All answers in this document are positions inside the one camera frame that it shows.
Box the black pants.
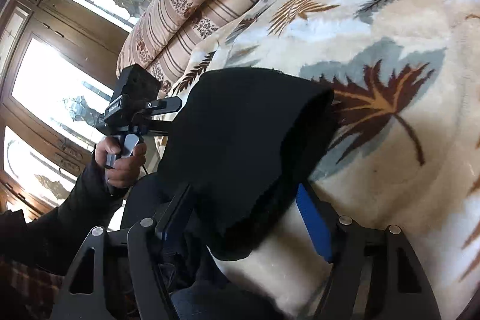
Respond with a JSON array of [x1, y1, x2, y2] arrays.
[[156, 67, 338, 261]]

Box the operator left forearm black sleeve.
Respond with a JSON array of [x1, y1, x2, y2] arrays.
[[1, 161, 127, 275]]

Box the operator left hand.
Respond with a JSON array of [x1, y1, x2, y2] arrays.
[[94, 136, 146, 188]]

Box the operator dark trouser leg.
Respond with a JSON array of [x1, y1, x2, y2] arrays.
[[121, 174, 285, 319]]

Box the wooden glass door cabinet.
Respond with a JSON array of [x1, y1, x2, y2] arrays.
[[1, 0, 151, 220]]

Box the striped floral folded quilt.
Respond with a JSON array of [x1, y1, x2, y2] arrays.
[[116, 0, 259, 93]]

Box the leaf pattern fleece blanket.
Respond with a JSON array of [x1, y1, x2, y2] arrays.
[[172, 0, 479, 319]]

